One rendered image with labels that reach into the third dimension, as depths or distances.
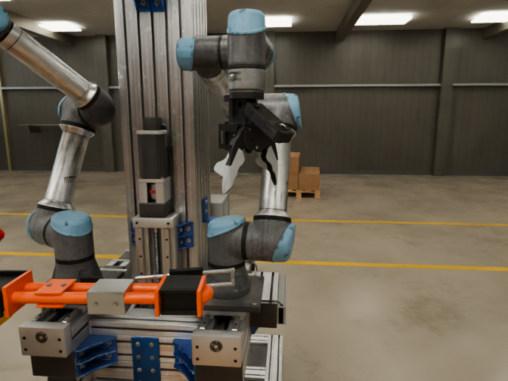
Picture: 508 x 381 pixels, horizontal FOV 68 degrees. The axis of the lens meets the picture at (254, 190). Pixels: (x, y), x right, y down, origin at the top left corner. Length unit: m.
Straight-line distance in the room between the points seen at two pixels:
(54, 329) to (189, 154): 0.64
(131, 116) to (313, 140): 9.96
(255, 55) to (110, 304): 0.54
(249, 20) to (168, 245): 0.77
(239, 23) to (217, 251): 0.64
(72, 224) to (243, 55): 0.77
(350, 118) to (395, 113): 1.26
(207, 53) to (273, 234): 0.52
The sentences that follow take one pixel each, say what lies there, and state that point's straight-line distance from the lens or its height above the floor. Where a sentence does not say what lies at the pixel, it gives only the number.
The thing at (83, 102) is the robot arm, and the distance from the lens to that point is 1.30.
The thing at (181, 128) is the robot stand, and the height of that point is 1.53.
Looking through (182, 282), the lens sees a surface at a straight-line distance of 0.74.
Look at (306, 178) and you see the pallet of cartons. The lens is 7.67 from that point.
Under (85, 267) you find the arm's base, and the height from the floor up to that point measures 1.11.
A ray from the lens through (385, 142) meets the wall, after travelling 11.47.
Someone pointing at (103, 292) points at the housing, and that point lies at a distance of 0.76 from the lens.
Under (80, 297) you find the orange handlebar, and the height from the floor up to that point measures 1.24.
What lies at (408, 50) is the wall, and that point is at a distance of 11.73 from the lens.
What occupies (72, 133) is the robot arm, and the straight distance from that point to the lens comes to 1.43.
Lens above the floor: 1.56
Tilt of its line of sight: 11 degrees down
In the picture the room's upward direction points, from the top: straight up
